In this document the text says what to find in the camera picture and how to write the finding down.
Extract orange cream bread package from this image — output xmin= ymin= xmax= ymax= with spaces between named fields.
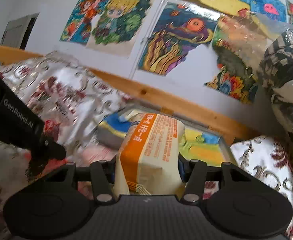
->
xmin=113 ymin=113 xmax=184 ymax=197

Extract red snack packet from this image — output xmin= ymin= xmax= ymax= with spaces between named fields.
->
xmin=27 ymin=119 xmax=66 ymax=176

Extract green cartoon drawing sheet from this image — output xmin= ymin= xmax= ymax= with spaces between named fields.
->
xmin=97 ymin=109 xmax=226 ymax=166

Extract grey cardboard tray box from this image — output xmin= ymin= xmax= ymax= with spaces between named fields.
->
xmin=97 ymin=109 xmax=235 ymax=167

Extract floral satin bedspread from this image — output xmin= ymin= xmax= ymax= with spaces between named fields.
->
xmin=0 ymin=52 xmax=293 ymax=239

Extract mermaid girl poster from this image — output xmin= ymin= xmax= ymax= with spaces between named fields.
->
xmin=60 ymin=0 xmax=109 ymax=45

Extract bagged folded quilts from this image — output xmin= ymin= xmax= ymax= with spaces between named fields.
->
xmin=257 ymin=28 xmax=293 ymax=142

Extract blond child poster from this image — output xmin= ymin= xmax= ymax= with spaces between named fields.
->
xmin=86 ymin=0 xmax=152 ymax=57

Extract green flower poster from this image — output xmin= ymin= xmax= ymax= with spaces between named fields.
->
xmin=204 ymin=13 xmax=278 ymax=104

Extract swirly orange purple poster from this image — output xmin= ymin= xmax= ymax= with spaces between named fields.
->
xmin=138 ymin=2 xmax=220 ymax=76

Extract wooden bed frame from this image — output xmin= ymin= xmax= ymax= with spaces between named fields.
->
xmin=0 ymin=46 xmax=258 ymax=145

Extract grey wall panel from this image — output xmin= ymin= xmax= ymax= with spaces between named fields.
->
xmin=0 ymin=13 xmax=39 ymax=50

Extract white wall pipe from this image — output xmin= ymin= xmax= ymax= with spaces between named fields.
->
xmin=129 ymin=0 xmax=166 ymax=80

